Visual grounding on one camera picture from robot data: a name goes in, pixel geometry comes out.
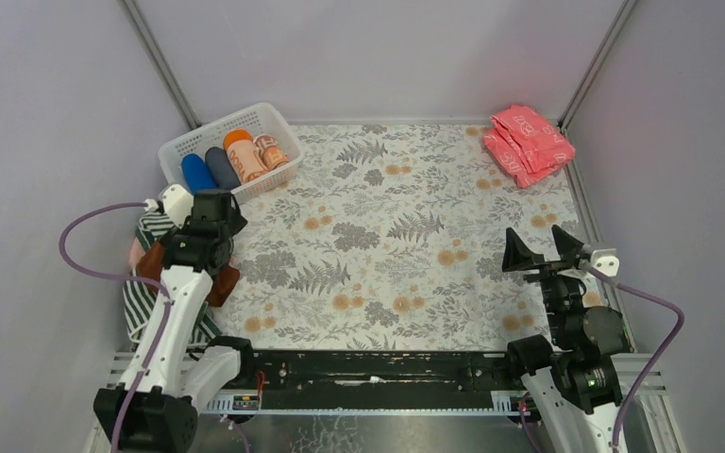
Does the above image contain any brown towel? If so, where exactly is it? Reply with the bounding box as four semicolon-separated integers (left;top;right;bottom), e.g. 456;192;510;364
135;240;242;309

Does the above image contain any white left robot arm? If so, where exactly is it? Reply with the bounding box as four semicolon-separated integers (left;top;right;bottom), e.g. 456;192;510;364
93;189;246;452

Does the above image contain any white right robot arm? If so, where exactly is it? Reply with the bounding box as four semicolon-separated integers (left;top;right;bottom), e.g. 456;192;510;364
502;226;630;452

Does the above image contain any blue rolled towel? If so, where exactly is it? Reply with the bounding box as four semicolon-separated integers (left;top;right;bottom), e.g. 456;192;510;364
181;154;217;194

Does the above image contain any pink towel under striped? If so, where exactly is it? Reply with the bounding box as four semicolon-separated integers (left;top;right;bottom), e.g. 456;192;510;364
128;238;145;269

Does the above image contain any grey rolled towel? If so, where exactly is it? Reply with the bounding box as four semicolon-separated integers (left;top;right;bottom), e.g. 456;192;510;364
204;146;242;191

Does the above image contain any green white striped towel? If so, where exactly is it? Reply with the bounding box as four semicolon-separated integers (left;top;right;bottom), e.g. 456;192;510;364
122;212;222;348

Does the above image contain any orange rolled towel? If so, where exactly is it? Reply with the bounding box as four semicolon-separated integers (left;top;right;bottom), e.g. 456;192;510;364
223;129;269;184

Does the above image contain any pink patterned folded towel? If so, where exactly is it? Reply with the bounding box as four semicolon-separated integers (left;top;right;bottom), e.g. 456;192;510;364
482;105;576;189

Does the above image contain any beige patterned rolled towel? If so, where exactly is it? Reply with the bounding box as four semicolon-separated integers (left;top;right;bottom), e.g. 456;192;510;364
254;134;290;171

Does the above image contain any floral patterned table mat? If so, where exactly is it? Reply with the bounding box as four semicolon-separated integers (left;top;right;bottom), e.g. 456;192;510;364
211;125;585;351

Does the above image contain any white plastic basket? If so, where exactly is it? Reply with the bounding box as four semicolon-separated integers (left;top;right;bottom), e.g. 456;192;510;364
158;102;305;203

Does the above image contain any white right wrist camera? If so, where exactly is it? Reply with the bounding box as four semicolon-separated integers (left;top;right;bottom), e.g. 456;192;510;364
582;243;620;277

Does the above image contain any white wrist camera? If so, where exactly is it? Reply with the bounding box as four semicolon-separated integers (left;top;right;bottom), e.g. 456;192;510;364
144;183;194;227
582;243;620;277

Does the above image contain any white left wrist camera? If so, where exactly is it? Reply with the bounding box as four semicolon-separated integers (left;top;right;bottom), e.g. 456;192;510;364
144;183;194;227

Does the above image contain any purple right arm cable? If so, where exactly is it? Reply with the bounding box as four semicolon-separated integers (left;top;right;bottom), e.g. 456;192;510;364
518;265;686;453

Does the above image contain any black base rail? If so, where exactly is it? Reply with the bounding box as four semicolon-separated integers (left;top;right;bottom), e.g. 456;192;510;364
220;349;526;412

